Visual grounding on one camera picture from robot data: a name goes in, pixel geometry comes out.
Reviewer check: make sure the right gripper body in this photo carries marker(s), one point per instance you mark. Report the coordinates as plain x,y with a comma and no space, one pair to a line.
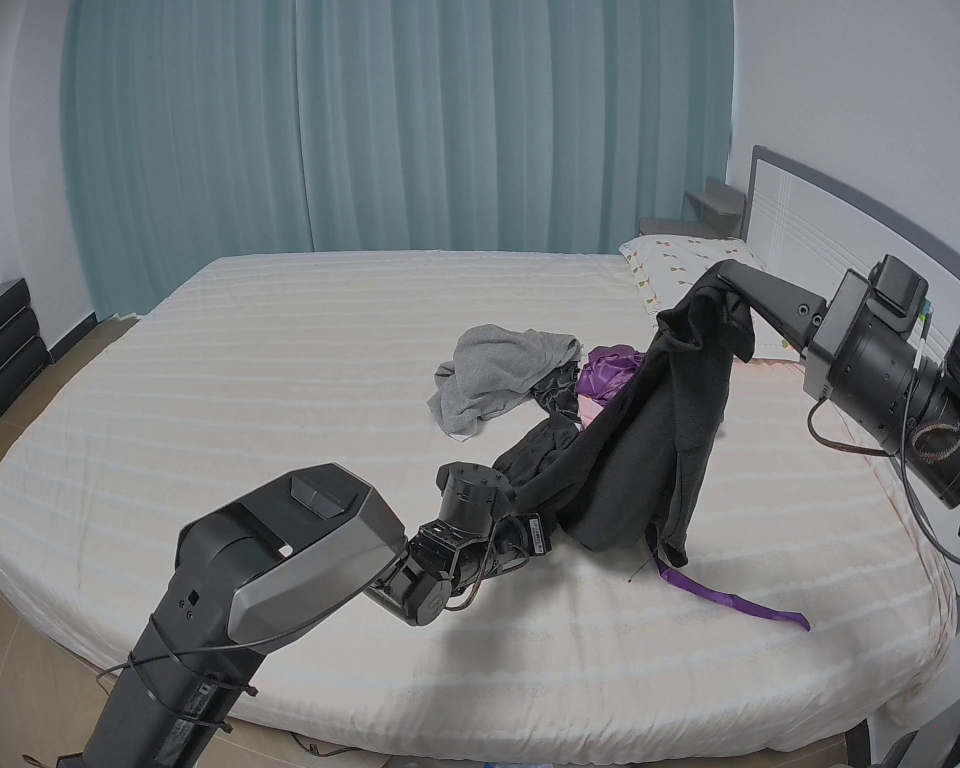
862,382

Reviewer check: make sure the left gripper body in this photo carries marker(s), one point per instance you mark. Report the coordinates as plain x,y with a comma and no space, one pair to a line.
517,547

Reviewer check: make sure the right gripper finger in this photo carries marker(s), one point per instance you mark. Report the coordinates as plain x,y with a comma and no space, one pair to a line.
787,311

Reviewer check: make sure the black T-shirt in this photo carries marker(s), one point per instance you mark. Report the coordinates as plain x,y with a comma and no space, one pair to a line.
637,450

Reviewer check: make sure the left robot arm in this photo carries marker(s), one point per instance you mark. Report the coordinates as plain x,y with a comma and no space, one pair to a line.
300,540

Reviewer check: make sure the bed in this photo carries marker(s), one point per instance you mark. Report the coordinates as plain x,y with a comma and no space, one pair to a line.
300,375

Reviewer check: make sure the white printed pillow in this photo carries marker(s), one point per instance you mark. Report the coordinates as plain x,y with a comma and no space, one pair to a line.
675,262

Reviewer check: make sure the grey bedside table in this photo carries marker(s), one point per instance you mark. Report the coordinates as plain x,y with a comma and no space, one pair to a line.
675,225

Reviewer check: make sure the pink garment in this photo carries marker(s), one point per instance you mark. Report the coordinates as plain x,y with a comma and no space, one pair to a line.
589,411

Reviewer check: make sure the black shiny garment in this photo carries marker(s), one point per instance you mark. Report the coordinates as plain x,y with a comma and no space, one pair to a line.
555,390

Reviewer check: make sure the grey garment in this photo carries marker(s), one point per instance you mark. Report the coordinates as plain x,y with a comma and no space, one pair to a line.
495,367

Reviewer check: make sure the purple garment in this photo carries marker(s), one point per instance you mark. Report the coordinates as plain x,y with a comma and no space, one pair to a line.
600,375

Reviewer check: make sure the blue-green curtain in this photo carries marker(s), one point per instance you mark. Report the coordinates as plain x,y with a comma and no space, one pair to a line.
525,112
187,150

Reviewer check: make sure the black chest of drawers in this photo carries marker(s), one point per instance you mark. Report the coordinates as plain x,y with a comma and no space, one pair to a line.
19,337

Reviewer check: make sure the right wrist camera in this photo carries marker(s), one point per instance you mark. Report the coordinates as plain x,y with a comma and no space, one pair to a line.
904,292

